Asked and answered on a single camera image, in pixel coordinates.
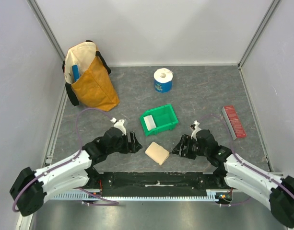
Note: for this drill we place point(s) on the toilet paper roll blue wrap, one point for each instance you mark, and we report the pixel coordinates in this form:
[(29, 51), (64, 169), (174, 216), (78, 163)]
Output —
[(163, 80)]

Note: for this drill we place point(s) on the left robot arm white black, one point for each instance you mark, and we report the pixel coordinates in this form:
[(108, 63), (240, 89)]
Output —
[(33, 188)]

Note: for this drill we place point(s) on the beige leather card holder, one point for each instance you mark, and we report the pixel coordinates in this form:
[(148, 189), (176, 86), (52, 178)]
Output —
[(157, 153)]

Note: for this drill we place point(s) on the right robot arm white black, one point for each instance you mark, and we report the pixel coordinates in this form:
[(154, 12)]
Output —
[(274, 192)]

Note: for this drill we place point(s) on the blue item in bag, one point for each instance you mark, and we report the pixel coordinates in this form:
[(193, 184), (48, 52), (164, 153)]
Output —
[(76, 73)]

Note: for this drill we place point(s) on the red and grey box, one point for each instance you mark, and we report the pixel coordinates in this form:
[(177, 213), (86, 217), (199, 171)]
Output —
[(233, 122)]

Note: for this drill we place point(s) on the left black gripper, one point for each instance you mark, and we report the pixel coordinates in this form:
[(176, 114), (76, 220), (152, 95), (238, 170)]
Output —
[(135, 145)]

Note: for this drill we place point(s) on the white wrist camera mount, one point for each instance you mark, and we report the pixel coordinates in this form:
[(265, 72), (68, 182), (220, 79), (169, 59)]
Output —
[(195, 129), (119, 124)]

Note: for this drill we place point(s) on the white credit card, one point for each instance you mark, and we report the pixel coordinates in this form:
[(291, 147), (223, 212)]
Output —
[(149, 122)]

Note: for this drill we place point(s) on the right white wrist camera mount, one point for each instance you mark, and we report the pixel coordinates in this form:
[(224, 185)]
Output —
[(195, 129)]

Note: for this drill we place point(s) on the white slotted cable duct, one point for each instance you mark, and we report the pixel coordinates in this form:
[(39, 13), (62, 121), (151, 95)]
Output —
[(78, 195)]

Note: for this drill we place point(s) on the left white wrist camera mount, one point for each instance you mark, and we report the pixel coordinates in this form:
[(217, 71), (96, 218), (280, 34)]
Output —
[(119, 124)]

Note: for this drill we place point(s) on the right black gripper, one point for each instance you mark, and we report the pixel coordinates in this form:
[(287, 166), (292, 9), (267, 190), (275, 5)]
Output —
[(185, 146)]

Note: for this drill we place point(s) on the orange tote bag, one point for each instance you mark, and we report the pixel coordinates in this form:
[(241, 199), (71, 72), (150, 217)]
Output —
[(94, 88)]

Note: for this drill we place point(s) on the green plastic bin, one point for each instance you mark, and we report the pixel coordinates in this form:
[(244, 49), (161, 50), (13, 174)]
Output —
[(163, 117)]

